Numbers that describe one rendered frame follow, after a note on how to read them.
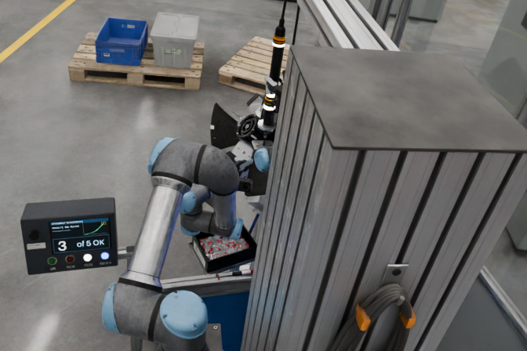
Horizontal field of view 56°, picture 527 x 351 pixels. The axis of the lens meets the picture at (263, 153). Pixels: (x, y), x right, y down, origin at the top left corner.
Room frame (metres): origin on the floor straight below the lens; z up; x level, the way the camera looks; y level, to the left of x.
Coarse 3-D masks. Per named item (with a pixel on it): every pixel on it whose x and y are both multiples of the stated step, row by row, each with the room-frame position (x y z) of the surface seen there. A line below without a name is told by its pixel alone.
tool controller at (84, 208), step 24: (24, 216) 0.99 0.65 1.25; (48, 216) 1.00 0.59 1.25; (72, 216) 1.02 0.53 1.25; (96, 216) 1.04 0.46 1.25; (24, 240) 0.96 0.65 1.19; (48, 240) 0.97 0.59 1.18; (72, 240) 0.99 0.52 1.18; (96, 240) 1.01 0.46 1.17; (48, 264) 0.95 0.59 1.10; (72, 264) 0.97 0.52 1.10; (96, 264) 0.99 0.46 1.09
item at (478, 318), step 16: (480, 288) 1.26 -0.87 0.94; (464, 304) 1.28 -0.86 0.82; (480, 304) 1.23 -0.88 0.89; (464, 320) 1.25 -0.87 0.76; (480, 320) 1.20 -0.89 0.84; (496, 320) 1.15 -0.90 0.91; (448, 336) 1.28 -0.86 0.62; (464, 336) 1.22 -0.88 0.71; (480, 336) 1.17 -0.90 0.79; (496, 336) 1.12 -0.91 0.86; (512, 336) 1.08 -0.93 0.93
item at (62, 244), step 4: (56, 240) 0.98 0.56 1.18; (60, 240) 0.98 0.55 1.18; (64, 240) 0.99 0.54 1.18; (68, 240) 0.99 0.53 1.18; (56, 244) 0.98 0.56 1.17; (60, 244) 0.98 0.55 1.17; (64, 244) 0.98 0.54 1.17; (68, 244) 0.99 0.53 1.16; (56, 248) 0.97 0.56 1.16; (60, 248) 0.98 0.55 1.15; (64, 248) 0.98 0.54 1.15; (68, 248) 0.98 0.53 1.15; (56, 252) 0.97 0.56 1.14; (60, 252) 0.97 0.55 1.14; (64, 252) 0.97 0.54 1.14
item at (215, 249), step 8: (200, 240) 1.38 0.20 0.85; (208, 240) 1.39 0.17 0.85; (224, 240) 1.40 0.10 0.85; (232, 240) 1.40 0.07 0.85; (240, 240) 1.41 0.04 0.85; (208, 248) 1.34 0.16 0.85; (216, 248) 1.35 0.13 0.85; (224, 248) 1.35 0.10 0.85; (232, 248) 1.36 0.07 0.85; (240, 248) 1.37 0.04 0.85; (208, 256) 1.30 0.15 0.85; (216, 256) 1.31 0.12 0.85
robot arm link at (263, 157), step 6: (258, 150) 1.28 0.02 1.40; (264, 150) 1.27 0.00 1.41; (270, 150) 1.27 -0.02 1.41; (258, 156) 1.27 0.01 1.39; (264, 156) 1.25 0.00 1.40; (270, 156) 1.25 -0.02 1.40; (258, 162) 1.26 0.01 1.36; (264, 162) 1.24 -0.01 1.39; (270, 162) 1.24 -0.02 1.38; (258, 168) 1.26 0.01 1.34; (264, 168) 1.24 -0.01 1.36
